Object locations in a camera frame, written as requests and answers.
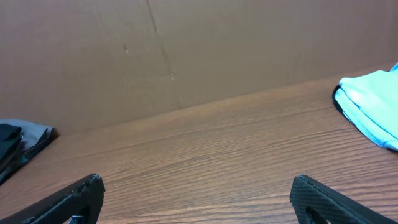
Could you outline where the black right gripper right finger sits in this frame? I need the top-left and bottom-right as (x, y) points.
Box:
(290, 175), (397, 224)

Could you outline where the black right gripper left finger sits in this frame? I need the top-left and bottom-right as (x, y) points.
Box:
(1, 174), (106, 224)

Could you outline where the light blue printed t-shirt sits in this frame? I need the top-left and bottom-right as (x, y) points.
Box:
(332, 65), (397, 151)

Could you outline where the folded grey garment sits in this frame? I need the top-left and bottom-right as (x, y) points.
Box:
(1, 119), (57, 184)

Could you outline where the folded black garment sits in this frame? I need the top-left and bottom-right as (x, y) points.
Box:
(1, 124), (22, 176)

